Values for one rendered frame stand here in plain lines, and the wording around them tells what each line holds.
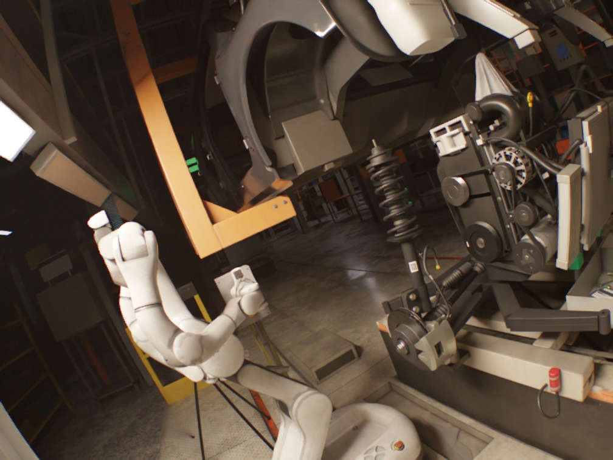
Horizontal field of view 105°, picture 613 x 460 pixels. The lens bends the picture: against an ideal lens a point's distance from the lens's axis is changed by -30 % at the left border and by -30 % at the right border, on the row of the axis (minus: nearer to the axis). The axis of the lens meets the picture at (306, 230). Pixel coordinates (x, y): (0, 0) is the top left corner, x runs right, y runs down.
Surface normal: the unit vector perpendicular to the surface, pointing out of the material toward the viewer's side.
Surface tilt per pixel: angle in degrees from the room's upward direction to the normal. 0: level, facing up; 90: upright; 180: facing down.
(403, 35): 96
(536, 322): 90
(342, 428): 73
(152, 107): 90
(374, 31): 91
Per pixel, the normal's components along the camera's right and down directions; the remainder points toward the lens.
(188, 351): 0.75, -0.31
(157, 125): 0.33, -0.06
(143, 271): 0.59, -0.22
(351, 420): 0.34, -0.38
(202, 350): 0.90, -0.24
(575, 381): -0.85, 0.40
